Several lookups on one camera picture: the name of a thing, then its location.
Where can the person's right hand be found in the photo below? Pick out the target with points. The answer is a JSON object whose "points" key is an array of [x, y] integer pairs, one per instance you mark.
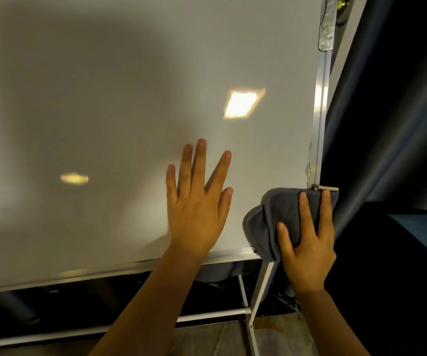
{"points": [[309, 259]]}

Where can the person's left hand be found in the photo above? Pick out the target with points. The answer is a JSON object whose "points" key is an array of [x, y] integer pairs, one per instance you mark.
{"points": [[195, 218]]}

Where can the person's left thumb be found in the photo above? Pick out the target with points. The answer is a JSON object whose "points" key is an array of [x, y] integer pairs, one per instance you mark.
{"points": [[225, 205]]}

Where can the person's left middle finger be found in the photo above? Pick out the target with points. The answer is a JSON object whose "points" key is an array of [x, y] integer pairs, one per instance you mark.
{"points": [[199, 164]]}

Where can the person's left little finger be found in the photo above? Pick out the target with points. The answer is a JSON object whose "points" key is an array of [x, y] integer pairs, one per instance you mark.
{"points": [[171, 183]]}

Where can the person's right thumb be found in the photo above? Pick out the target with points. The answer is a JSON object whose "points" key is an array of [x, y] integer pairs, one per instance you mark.
{"points": [[285, 239]]}

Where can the person's right middle finger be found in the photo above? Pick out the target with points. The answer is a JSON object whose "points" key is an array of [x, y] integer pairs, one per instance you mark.
{"points": [[326, 215]]}

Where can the grey microfibre cloth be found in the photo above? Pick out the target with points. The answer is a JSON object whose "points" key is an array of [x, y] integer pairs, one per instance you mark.
{"points": [[272, 218]]}

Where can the person's right forearm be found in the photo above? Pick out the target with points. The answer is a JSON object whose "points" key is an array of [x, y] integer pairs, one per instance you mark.
{"points": [[328, 322]]}

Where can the person's left forearm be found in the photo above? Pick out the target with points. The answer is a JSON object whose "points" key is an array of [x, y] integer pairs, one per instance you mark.
{"points": [[150, 307]]}

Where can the white metal whiteboard stand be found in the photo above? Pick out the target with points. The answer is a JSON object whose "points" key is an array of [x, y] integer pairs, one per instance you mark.
{"points": [[261, 285]]}

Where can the dark grey curtain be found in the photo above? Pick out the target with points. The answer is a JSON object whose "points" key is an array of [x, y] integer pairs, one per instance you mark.
{"points": [[383, 107]]}

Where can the silver metal board clamp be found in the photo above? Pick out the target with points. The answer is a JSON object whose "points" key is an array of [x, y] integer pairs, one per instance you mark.
{"points": [[328, 24]]}

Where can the white whiteboard with metal frame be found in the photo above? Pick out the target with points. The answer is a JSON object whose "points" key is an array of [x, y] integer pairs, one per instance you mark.
{"points": [[106, 107]]}

